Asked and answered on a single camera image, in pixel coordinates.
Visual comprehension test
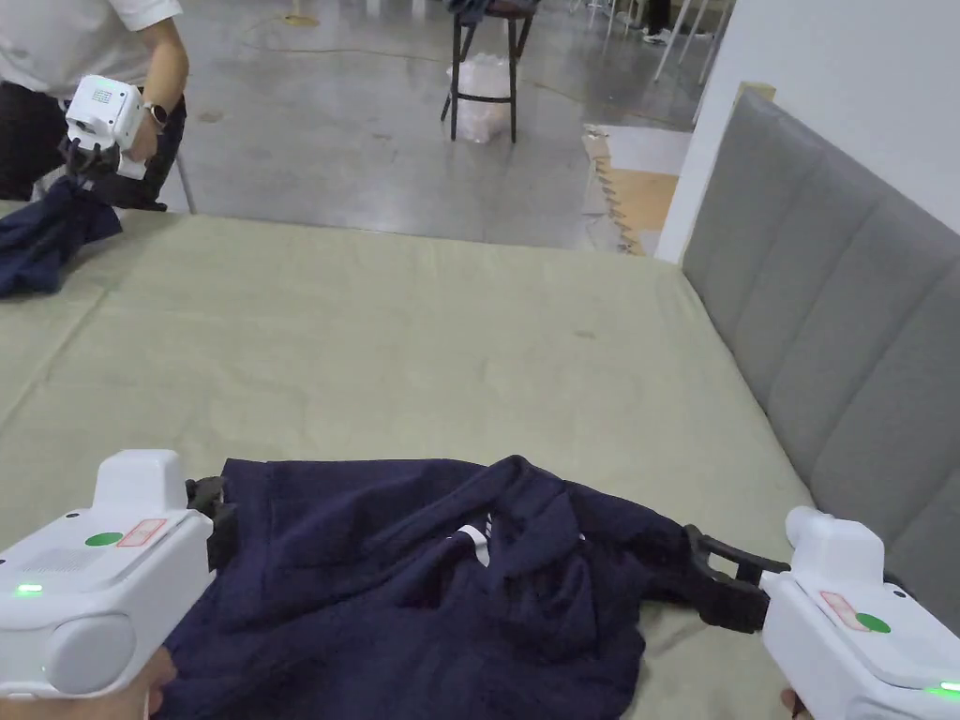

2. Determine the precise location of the person's left hand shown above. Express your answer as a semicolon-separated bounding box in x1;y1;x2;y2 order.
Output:
137;653;179;720

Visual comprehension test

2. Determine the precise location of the brown cardboard sheet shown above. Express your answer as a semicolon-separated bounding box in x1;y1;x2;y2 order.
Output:
582;122;704;258

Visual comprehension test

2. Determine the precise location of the white plastic bag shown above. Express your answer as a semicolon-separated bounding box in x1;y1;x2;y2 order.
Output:
446;52;520;144

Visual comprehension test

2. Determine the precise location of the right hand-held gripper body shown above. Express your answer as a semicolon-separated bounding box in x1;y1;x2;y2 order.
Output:
696;505;960;720

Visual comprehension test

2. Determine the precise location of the dark wooden stool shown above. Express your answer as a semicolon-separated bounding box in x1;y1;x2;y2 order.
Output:
440;0;537;145

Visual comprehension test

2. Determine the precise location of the dark blue shirt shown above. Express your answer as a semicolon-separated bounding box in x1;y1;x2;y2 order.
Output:
0;178;125;299
158;453;715;720

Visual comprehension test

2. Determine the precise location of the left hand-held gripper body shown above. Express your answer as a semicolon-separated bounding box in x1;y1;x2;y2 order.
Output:
0;449;239;699

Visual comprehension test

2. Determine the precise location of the bed with pale green sheet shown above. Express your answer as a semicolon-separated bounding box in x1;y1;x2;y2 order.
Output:
0;198;818;720

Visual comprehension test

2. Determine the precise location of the grey padded headboard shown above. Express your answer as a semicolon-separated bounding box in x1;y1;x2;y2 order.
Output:
678;88;960;640

